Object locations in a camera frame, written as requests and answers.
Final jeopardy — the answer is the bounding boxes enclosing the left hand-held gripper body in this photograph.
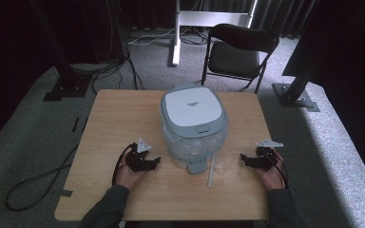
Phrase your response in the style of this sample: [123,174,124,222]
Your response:
[125,137,152,174]

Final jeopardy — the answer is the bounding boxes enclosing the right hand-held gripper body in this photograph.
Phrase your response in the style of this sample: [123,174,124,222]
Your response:
[255,139,284,173]

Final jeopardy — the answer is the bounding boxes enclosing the clear plastic wrapper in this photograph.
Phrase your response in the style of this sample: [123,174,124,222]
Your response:
[214,153,240,177]

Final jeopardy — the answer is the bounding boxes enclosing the grey-blue pedal trash can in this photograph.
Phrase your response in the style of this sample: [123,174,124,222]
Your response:
[159,82,229,176]

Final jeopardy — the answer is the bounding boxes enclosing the person's left hand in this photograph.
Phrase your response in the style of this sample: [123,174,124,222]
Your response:
[115,151,146,191]

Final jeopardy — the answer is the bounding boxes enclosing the person's right hand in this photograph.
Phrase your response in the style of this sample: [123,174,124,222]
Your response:
[254,151,287,192]

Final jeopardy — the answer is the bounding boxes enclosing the white plastic strip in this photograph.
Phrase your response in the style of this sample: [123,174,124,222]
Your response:
[206,154,217,188]

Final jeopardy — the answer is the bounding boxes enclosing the black metal stand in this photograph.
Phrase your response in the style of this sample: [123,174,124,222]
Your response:
[28,0,91,103]
[271,53,321,113]

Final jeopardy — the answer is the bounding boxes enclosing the grey tape piece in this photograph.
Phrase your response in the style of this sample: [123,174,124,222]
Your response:
[58,188,74,199]

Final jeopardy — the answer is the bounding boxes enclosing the black folding chair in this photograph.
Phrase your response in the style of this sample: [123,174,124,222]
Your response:
[201,23,280,95]

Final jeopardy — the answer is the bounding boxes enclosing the white metal stand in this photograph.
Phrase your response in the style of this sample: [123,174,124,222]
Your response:
[170,0,259,67]

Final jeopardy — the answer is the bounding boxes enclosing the dark curtain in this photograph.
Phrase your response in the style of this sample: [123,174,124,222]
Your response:
[120,0,318,40]

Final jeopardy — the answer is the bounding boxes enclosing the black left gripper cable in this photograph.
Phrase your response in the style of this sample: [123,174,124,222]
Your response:
[111,142,138,187]

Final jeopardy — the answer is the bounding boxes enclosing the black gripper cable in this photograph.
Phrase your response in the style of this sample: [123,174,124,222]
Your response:
[265,151,290,190]
[111,142,138,187]

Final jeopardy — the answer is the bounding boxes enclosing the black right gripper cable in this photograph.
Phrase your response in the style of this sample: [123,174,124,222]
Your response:
[265,151,290,190]

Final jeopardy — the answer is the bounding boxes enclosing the bundle of black cables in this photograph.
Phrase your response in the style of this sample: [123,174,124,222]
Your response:
[69,47,145,95]

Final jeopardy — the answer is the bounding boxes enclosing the long black floor cable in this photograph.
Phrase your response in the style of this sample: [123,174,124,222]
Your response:
[4,143,80,212]

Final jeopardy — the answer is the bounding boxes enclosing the white floor cables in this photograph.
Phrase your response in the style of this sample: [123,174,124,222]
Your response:
[127,26,211,48]

